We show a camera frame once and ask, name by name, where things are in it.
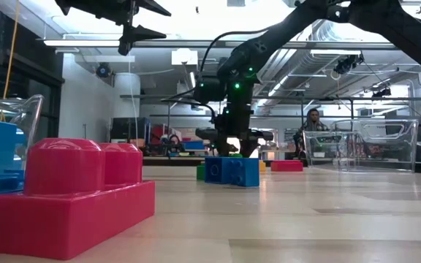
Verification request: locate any small blue toy block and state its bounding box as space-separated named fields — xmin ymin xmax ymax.
xmin=230 ymin=157 xmax=260 ymax=188
xmin=204 ymin=156 xmax=234 ymax=186

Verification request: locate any clear plastic bin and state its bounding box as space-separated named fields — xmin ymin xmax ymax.
xmin=0 ymin=94 xmax=45 ymax=176
xmin=303 ymin=117 xmax=420 ymax=173

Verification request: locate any long red toy block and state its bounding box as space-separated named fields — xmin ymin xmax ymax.
xmin=270 ymin=159 xmax=304 ymax=172

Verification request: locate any ceiling strip light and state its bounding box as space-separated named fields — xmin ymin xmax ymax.
xmin=43 ymin=39 xmax=122 ymax=47
xmin=309 ymin=49 xmax=362 ymax=56

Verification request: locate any black round ceiling fixture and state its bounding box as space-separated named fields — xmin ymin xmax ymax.
xmin=95 ymin=61 xmax=113 ymax=79

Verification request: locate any black overhead rail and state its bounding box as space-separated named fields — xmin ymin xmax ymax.
xmin=119 ymin=94 xmax=421 ymax=102

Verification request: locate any white ceiling box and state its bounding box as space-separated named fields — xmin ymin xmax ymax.
xmin=170 ymin=47 xmax=199 ymax=66

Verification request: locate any large red two-stud block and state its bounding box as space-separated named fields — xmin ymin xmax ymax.
xmin=0 ymin=137 xmax=156 ymax=262

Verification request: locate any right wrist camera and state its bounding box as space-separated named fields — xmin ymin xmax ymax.
xmin=193 ymin=75 xmax=228 ymax=104

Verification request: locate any black ceiling camera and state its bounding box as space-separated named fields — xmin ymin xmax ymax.
xmin=371 ymin=86 xmax=392 ymax=99
xmin=333 ymin=53 xmax=365 ymax=76

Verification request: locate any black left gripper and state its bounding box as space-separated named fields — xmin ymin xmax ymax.
xmin=54 ymin=0 xmax=172 ymax=57

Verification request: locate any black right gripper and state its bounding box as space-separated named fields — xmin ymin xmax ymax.
xmin=194 ymin=71 xmax=276 ymax=159

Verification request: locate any person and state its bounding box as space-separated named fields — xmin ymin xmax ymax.
xmin=292 ymin=107 xmax=331 ymax=147

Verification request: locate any white cylindrical tank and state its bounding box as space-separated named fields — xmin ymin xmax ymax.
xmin=113 ymin=72 xmax=142 ymax=118

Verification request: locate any blue crate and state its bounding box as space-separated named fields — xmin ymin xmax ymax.
xmin=181 ymin=140 xmax=206 ymax=151

